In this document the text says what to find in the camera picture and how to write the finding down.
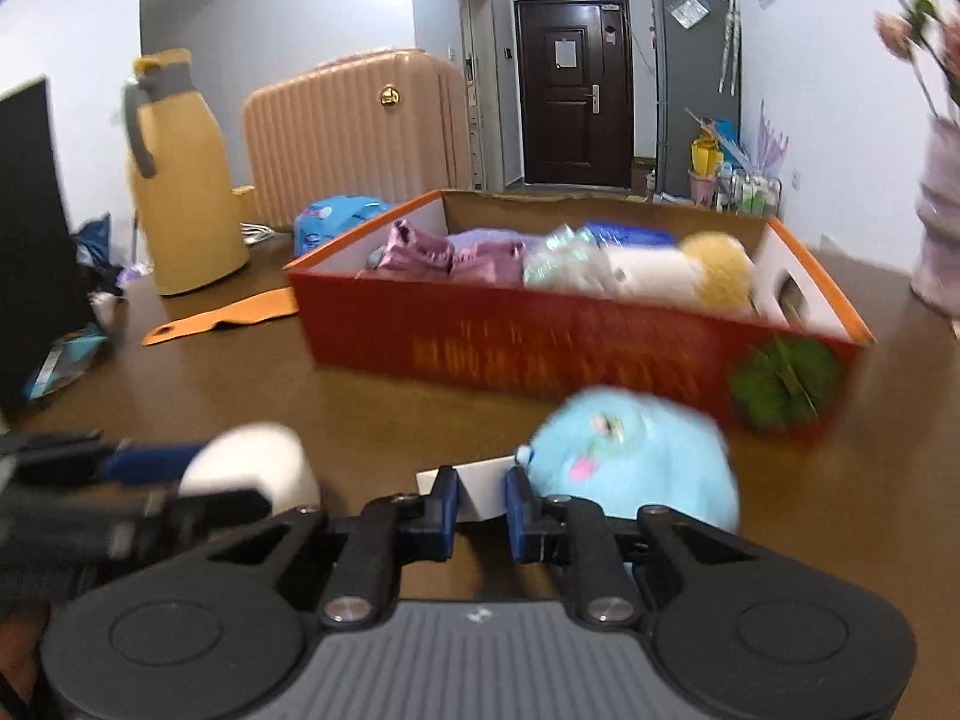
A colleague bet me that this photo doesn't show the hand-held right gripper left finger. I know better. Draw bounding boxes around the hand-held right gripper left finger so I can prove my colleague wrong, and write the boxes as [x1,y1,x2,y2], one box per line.
[206,465,460,629]

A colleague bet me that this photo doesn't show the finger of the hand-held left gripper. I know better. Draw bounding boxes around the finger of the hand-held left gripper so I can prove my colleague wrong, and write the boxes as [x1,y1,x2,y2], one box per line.
[139,489,272,541]
[15,431,207,488]

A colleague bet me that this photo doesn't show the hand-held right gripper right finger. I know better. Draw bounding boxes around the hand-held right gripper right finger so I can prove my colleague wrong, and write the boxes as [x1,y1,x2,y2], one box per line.
[504,467,758,627]

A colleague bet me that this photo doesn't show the white soft ball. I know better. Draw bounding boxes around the white soft ball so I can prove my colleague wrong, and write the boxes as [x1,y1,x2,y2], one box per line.
[178,422,322,515]

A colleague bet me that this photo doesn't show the light blue plush toy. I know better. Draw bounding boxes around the light blue plush toy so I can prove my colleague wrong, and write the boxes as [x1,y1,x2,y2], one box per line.
[416,386,740,541]

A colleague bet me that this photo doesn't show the red cardboard box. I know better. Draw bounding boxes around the red cardboard box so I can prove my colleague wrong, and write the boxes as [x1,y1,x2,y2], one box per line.
[283,190,875,432]

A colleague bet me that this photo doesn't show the pink satin cloth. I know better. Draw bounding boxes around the pink satin cloth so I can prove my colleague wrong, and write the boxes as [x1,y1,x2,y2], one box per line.
[367,219,526,286]

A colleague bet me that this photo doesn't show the clear plastic bag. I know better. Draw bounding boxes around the clear plastic bag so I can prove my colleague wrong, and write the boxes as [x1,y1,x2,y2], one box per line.
[523,223,612,290]

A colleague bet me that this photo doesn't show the blue packet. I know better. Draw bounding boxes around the blue packet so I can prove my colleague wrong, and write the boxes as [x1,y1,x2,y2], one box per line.
[585,221,680,248]

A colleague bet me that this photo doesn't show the person's left forearm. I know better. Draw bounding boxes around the person's left forearm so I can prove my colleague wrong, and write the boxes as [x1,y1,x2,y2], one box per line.
[0,604,53,720]

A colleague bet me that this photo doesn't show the clear bag with blue packet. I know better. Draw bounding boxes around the clear bag with blue packet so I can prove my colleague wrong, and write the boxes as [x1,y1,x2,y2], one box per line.
[21,324,112,402]

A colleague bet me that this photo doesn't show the dark blue crumpled bag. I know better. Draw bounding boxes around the dark blue crumpled bag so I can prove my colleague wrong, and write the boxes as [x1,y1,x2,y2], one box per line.
[71,214,151,297]

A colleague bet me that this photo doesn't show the yellow thermos jug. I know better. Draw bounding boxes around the yellow thermos jug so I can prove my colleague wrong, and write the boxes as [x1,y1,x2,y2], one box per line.
[122,49,251,297]

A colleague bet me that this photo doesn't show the black monitor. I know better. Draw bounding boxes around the black monitor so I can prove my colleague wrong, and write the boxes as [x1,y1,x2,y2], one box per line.
[0,75,98,421]

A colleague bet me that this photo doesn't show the light purple towel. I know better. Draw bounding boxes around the light purple towel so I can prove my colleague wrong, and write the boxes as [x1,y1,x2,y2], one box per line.
[448,227,563,250]

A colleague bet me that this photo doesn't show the white plush toy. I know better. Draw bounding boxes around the white plush toy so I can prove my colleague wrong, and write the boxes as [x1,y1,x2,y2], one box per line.
[606,246,706,305]

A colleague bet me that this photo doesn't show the blue tissue pack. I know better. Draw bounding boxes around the blue tissue pack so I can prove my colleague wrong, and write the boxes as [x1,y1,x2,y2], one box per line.
[292,195,391,256]

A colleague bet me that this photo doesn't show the yellow plush toy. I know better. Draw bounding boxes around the yellow plush toy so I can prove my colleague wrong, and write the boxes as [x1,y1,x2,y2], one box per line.
[679,232,757,312]

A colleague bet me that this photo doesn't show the pink hard-shell suitcase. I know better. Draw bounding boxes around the pink hard-shell suitcase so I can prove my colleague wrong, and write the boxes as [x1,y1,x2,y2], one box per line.
[241,47,473,230]

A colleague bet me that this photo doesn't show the small storage rack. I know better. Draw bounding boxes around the small storage rack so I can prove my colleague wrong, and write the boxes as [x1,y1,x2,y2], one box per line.
[716,161,781,215]

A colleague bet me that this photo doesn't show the dark brown door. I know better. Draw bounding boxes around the dark brown door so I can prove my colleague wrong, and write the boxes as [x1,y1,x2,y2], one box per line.
[514,0,635,188]

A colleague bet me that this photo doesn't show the grey refrigerator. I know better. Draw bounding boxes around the grey refrigerator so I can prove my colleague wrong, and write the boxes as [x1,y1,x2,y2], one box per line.
[651,0,743,200]

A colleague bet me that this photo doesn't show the purple dried plant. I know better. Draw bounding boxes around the purple dried plant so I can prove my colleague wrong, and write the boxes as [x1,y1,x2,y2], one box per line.
[754,101,790,173]

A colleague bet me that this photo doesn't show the pale pink vase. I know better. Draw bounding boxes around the pale pink vase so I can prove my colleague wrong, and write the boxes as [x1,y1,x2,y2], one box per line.
[910,116,960,316]

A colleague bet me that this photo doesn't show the folded umbrella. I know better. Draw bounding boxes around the folded umbrella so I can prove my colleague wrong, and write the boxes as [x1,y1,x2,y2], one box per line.
[716,0,743,95]

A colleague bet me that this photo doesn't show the dried pink roses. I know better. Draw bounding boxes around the dried pink roses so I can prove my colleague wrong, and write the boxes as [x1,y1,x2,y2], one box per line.
[806,0,960,121]

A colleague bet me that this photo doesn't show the orange strap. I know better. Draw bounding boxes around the orange strap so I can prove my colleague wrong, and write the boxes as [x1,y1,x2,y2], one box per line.
[141,286,299,347]

